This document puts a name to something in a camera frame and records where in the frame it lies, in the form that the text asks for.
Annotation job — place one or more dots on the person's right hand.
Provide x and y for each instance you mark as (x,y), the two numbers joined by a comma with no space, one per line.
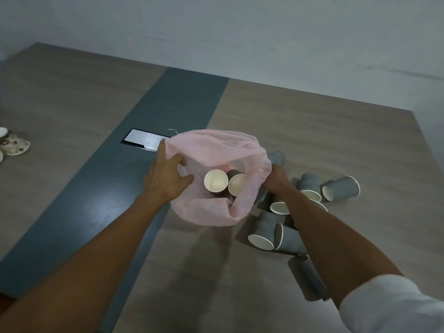
(279,180)

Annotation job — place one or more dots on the person's left hand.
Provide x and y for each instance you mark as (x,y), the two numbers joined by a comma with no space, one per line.
(166,180)

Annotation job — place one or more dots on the pile of grey paper cups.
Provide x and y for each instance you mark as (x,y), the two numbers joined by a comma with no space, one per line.
(215,180)
(308,183)

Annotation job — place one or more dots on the pink plastic bag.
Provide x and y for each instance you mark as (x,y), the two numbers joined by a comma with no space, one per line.
(215,145)

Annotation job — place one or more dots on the person's right forearm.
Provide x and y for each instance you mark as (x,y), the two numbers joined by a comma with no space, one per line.
(329,239)

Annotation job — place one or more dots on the person's left forearm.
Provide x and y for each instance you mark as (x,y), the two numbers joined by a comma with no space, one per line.
(86,267)

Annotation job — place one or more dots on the smartphone on table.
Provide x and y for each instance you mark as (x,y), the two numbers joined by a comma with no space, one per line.
(142,139)

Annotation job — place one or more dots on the wooden table with grey strip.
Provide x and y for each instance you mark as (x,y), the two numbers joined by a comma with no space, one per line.
(312,128)

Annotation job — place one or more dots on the white right sleeve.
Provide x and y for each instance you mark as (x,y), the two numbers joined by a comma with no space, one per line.
(392,305)

